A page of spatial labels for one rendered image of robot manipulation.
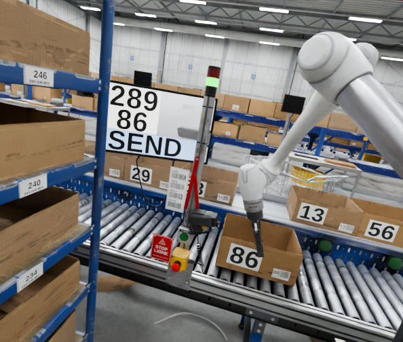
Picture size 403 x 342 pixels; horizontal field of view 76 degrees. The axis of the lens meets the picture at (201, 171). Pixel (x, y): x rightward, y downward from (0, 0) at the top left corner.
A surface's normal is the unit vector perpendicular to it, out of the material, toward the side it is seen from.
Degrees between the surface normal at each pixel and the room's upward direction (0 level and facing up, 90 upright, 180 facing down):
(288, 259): 89
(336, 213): 90
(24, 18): 90
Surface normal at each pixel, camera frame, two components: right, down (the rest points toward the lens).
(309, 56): -0.77, -0.06
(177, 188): -0.22, 0.23
